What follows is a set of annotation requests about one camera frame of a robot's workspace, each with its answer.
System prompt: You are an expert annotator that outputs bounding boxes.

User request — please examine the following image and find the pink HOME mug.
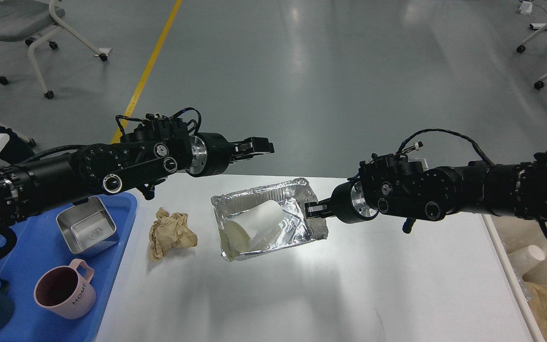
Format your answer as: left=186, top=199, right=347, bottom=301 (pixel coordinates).
left=33, top=258, right=97, bottom=320

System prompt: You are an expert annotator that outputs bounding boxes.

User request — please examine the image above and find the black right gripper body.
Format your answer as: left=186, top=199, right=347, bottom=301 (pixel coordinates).
left=330, top=181, right=378, bottom=224

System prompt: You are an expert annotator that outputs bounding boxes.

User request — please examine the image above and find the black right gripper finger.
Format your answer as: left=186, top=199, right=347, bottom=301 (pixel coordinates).
left=304, top=199, right=336, bottom=219

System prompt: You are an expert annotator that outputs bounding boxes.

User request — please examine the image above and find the stainless steel rectangular tray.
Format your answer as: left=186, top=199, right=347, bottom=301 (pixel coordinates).
left=56, top=196, right=119, bottom=258

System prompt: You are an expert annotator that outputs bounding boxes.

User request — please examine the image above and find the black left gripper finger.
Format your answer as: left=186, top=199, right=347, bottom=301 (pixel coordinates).
left=230, top=137, right=275, bottom=164

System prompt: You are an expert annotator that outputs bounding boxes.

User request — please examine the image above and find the white power adapter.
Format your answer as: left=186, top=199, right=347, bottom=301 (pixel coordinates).
left=519, top=0, right=533, bottom=15

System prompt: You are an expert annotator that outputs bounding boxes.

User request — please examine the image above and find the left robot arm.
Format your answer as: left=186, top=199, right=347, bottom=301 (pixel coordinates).
left=0, top=107, right=275, bottom=260

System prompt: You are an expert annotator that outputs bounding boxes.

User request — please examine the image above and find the small white cup in bin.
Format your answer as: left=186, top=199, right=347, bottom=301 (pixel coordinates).
left=508, top=245, right=547, bottom=278

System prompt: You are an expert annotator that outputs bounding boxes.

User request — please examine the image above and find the aluminium foil container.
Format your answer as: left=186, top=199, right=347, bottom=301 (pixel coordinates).
left=211, top=178, right=328, bottom=261

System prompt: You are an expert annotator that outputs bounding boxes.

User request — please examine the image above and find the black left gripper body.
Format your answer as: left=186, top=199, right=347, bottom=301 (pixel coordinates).
left=187, top=133, right=236, bottom=177

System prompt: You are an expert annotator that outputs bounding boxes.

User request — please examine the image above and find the blue plastic tray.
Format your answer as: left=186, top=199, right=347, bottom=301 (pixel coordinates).
left=0, top=193, right=138, bottom=342

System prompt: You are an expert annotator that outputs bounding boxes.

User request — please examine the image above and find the grey office chair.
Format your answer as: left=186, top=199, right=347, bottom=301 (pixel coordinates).
left=0, top=0, right=108, bottom=99

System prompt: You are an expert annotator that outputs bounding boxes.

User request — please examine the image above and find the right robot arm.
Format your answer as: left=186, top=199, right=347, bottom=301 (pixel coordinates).
left=305, top=130, right=547, bottom=240

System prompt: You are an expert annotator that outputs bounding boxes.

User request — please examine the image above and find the white paper cup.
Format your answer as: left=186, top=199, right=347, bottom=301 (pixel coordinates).
left=224, top=200, right=285, bottom=253

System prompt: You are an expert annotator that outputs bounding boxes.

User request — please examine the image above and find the beige plastic bin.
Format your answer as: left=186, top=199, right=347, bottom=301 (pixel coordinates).
left=482, top=215, right=547, bottom=342

